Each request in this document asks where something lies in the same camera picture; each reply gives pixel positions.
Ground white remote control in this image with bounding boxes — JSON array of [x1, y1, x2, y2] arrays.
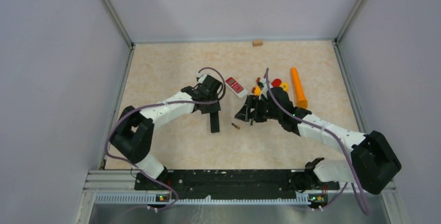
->
[[225, 77, 248, 99]]

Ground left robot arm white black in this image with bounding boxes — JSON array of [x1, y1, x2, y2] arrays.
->
[[109, 74, 224, 189]]

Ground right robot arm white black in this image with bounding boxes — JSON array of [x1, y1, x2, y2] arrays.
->
[[235, 88, 402, 195]]

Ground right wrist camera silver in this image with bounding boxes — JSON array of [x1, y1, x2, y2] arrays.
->
[[257, 77, 270, 99]]

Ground black remote control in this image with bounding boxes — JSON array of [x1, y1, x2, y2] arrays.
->
[[210, 111, 220, 134]]

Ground orange toy carrot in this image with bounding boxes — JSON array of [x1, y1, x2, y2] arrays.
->
[[290, 67, 308, 109]]

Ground yellow toy car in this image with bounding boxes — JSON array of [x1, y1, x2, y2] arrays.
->
[[252, 77, 264, 96]]

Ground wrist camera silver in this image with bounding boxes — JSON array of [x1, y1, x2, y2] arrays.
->
[[257, 77, 270, 99], [196, 72, 209, 84]]

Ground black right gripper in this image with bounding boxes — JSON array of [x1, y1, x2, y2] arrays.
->
[[235, 95, 282, 123]]

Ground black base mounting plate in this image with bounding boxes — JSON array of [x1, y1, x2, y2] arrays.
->
[[134, 169, 340, 200]]

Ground small wooden block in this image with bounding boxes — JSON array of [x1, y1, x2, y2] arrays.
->
[[252, 39, 263, 47]]

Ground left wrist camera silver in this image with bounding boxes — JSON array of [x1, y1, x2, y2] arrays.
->
[[196, 72, 209, 84]]

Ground red yellow toy piece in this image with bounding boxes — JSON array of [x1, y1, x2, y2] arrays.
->
[[271, 78, 289, 91]]

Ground brown gold AAA battery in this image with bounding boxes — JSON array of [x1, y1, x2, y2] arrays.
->
[[231, 123, 240, 130]]

